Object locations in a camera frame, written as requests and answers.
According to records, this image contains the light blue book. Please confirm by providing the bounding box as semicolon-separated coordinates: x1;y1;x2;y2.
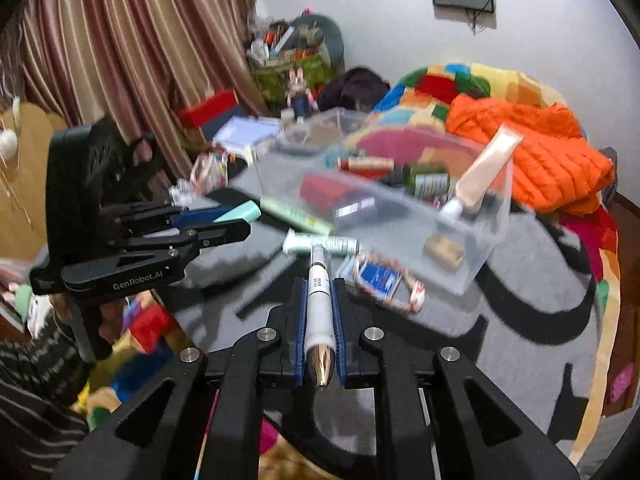
212;116;283;153

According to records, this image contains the blue packet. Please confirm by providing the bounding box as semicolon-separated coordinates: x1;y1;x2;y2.
336;252;401;301

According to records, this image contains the teal tube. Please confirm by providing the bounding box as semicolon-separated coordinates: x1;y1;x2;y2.
212;200;262;226

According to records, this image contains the clear plastic box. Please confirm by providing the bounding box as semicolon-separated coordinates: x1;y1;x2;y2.
255;107;516;296

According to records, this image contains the grey-green neck pillow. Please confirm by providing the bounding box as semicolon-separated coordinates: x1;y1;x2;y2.
290;14;346;73

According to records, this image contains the red packet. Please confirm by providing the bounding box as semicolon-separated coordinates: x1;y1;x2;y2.
299;174;361;211

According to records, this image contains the striped pink curtain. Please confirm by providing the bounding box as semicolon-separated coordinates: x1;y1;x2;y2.
0;0;266;181

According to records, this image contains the dark clothes pile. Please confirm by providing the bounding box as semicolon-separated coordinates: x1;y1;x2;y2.
317;66;391;113

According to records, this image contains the person's left forearm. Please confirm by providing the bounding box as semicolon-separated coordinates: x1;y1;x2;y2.
0;305;96;476

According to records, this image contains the pink bunny toy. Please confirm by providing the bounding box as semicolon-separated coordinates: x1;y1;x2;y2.
286;67;320;121

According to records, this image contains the person's left hand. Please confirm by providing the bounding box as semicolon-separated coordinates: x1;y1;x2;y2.
50;294;123;361

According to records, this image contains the orange puffer jacket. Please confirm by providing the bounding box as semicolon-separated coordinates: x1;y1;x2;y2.
445;94;616;216

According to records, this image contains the grey and black blanket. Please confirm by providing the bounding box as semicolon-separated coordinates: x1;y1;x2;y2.
170;160;601;480

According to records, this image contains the red-brown cylinder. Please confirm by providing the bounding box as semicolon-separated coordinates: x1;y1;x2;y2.
337;156;396;181

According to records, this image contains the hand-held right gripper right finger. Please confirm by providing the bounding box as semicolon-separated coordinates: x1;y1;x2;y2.
330;277;581;480

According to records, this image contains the dark green bottle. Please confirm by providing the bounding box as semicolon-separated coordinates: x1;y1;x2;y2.
395;162;451;201

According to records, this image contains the green basket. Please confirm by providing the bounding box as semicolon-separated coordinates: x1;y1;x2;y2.
249;52;336;103

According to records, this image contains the white pen with gold tip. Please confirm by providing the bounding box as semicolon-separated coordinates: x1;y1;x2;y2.
304;244;337;388

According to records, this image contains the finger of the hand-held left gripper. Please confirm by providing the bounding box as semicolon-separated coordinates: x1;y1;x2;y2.
97;199;236;233
107;220;252;263

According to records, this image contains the pink transparent bag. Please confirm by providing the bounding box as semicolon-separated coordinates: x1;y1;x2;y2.
190;152;228;196

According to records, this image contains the dark blue box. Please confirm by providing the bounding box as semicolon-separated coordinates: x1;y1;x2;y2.
200;105;246;141

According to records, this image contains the colourful patchwork blanket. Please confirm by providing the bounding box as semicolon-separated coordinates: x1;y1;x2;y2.
75;62;623;466

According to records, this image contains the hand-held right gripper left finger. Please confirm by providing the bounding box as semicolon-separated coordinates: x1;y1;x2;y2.
52;277;308;480

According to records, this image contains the beige tube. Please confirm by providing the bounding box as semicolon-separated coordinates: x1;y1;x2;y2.
440;125;525;218

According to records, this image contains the red box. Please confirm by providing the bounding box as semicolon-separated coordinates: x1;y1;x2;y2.
177;89;241;128

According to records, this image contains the light green tube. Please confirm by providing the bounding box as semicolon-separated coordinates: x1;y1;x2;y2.
260;196;335;235

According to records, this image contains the small brown box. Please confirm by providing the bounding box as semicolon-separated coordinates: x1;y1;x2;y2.
424;235;466;267

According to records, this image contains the white printed tube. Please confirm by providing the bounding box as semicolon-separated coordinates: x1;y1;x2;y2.
281;234;360;257

